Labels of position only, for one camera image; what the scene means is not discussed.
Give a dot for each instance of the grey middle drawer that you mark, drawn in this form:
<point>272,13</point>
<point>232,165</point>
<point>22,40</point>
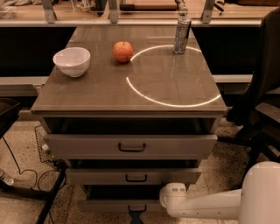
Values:
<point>133,176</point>

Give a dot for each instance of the black office chair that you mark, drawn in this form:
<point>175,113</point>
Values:
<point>256,111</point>

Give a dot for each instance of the grey top drawer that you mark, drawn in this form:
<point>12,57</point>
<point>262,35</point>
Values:
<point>135,147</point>

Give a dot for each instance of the wire mesh basket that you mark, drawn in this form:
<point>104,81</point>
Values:
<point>45,154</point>

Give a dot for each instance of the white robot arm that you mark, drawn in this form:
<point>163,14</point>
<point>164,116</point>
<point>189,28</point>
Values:
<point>256,202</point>

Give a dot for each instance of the white ceramic bowl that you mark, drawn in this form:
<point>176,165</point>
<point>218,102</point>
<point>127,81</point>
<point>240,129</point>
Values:
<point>72,61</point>

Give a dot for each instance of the grey drawer cabinet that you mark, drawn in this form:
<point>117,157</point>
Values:
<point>158,92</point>

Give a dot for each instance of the clear plastic bottle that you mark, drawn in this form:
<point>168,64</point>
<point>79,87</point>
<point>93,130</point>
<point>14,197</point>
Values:
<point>7,179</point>

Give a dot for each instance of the silver drink can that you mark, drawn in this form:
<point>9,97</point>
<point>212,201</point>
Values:
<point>182,34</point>

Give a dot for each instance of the red apple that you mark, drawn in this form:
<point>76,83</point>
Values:
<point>123,51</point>

